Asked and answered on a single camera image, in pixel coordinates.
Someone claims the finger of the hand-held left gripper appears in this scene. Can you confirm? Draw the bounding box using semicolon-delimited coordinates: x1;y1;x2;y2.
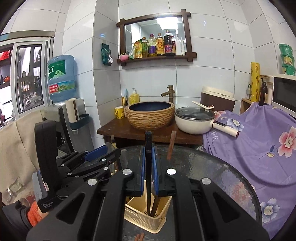
66;148;122;180
58;146;108;168

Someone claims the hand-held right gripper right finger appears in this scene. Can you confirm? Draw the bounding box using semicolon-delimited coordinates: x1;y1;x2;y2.
151;146;270;241

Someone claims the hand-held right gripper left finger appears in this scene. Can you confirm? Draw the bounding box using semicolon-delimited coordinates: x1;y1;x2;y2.
26;146;148;241

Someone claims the plain black chopstick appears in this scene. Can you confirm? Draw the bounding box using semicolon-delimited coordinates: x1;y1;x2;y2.
144;131;153;217

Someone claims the beige perforated utensil holder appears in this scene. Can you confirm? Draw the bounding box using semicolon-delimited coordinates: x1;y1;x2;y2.
124;180;173;233

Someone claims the person's left forearm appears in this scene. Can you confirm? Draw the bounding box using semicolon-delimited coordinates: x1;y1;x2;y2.
1;201;50;232

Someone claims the beige hanging cloth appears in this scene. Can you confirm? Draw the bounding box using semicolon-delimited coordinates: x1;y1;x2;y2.
0;108;59;201

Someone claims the grey water dispenser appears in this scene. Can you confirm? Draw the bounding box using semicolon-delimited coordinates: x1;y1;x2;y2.
40;101;96;154

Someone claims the dark wooden counter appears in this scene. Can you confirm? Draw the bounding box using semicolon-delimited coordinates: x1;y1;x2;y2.
97;119;204;149

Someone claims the paper cup holder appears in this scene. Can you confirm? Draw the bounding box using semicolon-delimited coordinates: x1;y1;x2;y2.
65;98;90;131

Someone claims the woven pattern wash basin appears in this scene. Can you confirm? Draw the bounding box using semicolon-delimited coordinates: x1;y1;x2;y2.
124;101;176;131

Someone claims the white electric pot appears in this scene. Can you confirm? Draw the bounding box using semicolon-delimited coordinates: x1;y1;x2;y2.
175;106;240;139

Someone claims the yellow soap pump bottle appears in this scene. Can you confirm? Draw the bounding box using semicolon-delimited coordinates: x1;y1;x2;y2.
129;88;140;105

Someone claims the blue water jug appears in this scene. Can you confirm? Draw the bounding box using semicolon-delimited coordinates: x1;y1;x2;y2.
47;55;77;104

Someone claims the sliding glass window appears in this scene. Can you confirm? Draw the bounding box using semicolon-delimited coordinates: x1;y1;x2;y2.
0;32;55;121

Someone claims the bronze faucet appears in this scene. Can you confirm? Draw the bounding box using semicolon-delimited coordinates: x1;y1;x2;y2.
161;85;174;103

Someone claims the white rice paddle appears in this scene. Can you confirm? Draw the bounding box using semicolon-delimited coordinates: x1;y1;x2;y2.
192;100;214;112

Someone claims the green hanging packet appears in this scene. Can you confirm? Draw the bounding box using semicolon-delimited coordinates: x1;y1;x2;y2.
101;43;114;67

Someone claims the brown white rice cooker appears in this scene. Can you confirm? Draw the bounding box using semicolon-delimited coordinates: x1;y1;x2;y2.
200;86;236;113

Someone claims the purple floral cloth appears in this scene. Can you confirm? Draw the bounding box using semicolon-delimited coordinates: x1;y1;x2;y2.
202;102;296;230

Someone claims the yellow green seasoning packet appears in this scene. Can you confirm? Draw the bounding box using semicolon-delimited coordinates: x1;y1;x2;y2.
129;39;143;60

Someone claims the wooden framed mirror shelf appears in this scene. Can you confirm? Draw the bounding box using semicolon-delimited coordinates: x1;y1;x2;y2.
117;9;198;67

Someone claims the light wooden box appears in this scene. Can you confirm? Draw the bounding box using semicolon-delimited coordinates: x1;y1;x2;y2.
239;75;275;115

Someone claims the green oil bottle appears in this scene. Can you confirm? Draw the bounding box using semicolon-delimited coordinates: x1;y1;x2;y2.
141;37;149;58

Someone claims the purple label bottle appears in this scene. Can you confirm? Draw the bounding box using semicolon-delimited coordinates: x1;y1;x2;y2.
148;34;158;57

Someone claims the amber yellow label bottle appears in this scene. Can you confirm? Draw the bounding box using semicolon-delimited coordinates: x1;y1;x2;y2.
156;33;165;56

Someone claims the dark soy sauce bottle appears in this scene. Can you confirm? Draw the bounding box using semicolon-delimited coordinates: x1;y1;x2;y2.
163;30;176;56

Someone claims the white plastic bottle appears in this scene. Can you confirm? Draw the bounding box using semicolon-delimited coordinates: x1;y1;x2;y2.
175;34;182;56

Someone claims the brown glass bottle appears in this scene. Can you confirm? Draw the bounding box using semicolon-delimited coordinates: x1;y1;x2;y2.
259;78;268;106

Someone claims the yellow wrap roll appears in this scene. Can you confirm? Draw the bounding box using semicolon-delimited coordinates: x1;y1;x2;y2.
250;62;261;103

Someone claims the white microwave oven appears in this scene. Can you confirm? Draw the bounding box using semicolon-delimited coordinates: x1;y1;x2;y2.
271;73;296;110

